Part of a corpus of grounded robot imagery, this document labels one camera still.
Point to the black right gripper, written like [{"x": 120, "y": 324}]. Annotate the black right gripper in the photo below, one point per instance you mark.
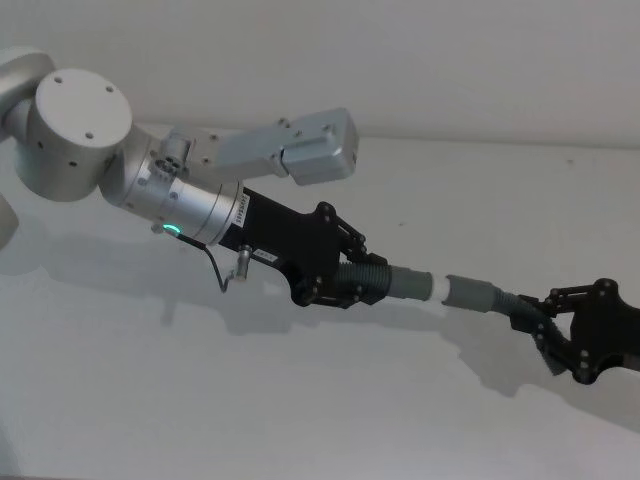
[{"x": 607, "y": 330}]

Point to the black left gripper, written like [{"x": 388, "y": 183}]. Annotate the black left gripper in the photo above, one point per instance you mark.
[{"x": 295, "y": 245}]

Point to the white plastic tube connector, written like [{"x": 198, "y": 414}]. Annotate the white plastic tube connector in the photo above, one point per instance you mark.
[{"x": 439, "y": 289}]

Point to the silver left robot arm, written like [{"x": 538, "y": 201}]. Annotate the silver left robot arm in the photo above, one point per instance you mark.
[{"x": 75, "y": 130}]

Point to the white table cloth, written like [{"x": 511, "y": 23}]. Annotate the white table cloth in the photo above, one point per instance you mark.
[{"x": 200, "y": 400}]

